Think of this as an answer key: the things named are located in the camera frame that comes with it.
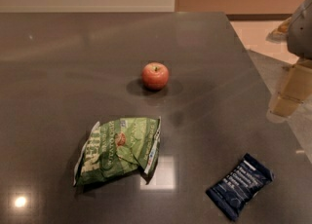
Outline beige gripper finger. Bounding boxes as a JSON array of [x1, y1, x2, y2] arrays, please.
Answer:
[[269, 58, 312, 118], [271, 18, 292, 40]]

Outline red apple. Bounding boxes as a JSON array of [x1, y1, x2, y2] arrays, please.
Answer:
[[141, 62, 169, 91]]

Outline dark blue rxbar wrapper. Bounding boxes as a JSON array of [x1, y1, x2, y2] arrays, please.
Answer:
[[206, 153, 274, 221]]

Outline green chip bag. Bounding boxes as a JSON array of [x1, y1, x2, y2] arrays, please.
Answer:
[[73, 117, 161, 186]]

